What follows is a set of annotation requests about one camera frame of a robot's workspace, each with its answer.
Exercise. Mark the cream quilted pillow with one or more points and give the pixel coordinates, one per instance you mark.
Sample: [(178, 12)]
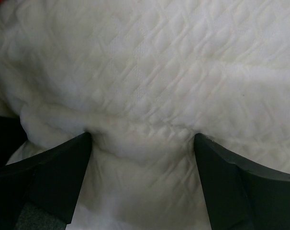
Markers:
[(143, 77)]

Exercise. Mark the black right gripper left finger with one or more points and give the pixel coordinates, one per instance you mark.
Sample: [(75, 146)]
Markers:
[(44, 189)]

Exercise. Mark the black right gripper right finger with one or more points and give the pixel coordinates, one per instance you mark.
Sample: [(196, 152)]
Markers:
[(241, 194)]

